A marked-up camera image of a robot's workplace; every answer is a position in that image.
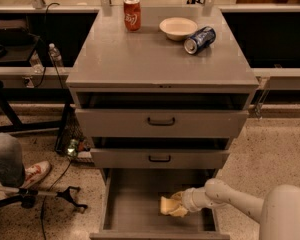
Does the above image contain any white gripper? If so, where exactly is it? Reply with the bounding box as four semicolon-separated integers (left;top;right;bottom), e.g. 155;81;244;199
170;187;217;217

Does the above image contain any yellow sponge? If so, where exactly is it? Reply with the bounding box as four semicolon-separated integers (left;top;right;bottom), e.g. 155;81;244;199
160;196;179;215

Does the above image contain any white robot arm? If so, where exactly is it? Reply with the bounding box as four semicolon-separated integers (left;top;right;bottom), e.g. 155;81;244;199
160;178;300;240

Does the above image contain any grey open bottom drawer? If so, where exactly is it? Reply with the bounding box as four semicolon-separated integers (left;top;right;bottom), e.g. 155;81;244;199
90;169;230;240

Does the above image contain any grey middle drawer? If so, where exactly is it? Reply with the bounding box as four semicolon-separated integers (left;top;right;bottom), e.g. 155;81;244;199
90;149;229;169

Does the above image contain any grey metal drawer cabinet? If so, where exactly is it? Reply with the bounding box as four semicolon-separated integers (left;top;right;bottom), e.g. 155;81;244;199
65;5;260;185

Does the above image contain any grey top drawer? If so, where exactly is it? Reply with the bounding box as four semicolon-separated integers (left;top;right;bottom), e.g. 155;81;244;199
76;109;248;138

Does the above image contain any green glass bottle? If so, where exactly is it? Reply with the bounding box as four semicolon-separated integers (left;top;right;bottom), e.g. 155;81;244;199
67;139;79;158

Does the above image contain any white and red sneaker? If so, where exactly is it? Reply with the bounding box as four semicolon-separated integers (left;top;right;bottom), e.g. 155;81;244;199
21;161;51;189

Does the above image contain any blue soda can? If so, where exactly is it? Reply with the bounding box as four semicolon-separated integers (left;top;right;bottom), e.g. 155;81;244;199
184;26;216;55

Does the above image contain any white bowl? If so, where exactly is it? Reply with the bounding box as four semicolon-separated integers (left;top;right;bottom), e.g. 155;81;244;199
159;17;198;41

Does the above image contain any grey trouser leg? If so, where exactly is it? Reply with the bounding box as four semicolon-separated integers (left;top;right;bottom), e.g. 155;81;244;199
0;133;25;187

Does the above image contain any clear water bottle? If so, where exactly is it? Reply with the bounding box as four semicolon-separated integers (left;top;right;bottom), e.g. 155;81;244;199
49;43;64;69

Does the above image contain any red soda can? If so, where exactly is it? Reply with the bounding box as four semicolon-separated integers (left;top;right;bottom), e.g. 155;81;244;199
123;0;141;31

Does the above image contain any black floor cable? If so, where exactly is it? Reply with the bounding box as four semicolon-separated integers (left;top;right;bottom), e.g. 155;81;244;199
39;160;73;240

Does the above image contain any black table frame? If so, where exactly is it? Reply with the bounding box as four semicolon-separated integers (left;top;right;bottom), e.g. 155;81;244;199
0;80;73;153

